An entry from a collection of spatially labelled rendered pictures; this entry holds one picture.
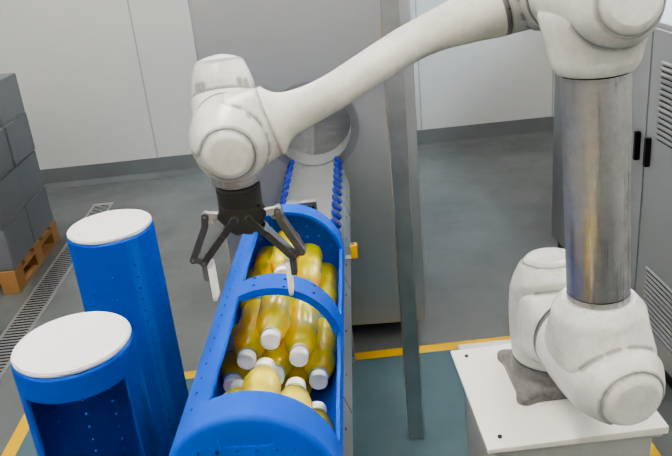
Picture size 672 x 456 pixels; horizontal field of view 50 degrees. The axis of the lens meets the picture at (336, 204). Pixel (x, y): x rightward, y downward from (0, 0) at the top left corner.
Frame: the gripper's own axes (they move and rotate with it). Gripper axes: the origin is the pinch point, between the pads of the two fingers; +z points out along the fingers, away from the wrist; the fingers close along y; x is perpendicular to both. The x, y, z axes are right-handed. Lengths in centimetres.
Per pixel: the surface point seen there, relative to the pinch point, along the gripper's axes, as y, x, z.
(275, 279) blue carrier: -1.1, -19.4, 8.4
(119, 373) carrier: 40, -27, 34
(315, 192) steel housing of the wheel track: -1, -151, 39
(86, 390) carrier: 45, -21, 34
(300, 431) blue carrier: -8.6, 24.6, 11.9
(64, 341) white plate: 54, -34, 28
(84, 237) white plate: 71, -97, 28
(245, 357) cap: 5.4, -9.0, 20.1
